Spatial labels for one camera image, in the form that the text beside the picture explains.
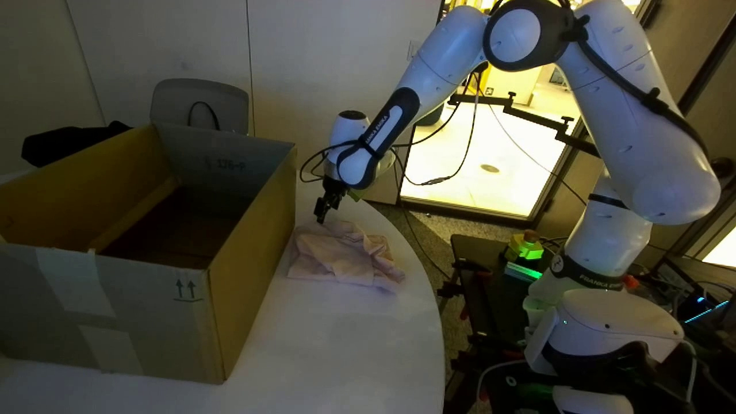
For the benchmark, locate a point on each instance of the black box with blue light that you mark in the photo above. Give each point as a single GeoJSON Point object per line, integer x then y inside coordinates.
{"type": "Point", "coordinates": [704, 310]}

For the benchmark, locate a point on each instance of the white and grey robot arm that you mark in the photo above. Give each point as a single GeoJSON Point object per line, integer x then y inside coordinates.
{"type": "Point", "coordinates": [627, 144]}

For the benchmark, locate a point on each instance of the black articulated stand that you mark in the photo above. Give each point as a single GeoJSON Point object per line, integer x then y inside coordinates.
{"type": "Point", "coordinates": [535, 119]}

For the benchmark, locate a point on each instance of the crumpled pink shirt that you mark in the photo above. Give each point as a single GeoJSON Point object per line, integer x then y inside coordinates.
{"type": "Point", "coordinates": [345, 256]}

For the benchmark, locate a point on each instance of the green marker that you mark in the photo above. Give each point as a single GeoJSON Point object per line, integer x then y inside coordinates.
{"type": "Point", "coordinates": [353, 195]}

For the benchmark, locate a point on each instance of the yellow emergency stop button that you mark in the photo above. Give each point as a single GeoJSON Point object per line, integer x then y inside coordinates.
{"type": "Point", "coordinates": [524, 247]}

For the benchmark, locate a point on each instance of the large open cardboard box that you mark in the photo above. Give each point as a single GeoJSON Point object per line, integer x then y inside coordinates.
{"type": "Point", "coordinates": [172, 230]}

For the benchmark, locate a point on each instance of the black cloth bundle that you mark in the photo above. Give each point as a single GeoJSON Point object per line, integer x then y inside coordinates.
{"type": "Point", "coordinates": [63, 144]}

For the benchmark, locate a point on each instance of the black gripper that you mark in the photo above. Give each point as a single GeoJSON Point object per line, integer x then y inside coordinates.
{"type": "Point", "coordinates": [334, 186]}

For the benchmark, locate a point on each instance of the black robot stand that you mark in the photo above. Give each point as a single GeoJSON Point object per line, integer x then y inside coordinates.
{"type": "Point", "coordinates": [494, 299]}

